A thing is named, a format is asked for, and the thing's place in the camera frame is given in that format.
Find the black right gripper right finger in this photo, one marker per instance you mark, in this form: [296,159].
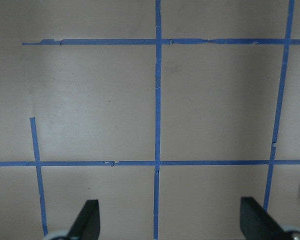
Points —
[257,224]

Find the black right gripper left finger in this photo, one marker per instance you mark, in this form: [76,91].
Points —
[87,225]

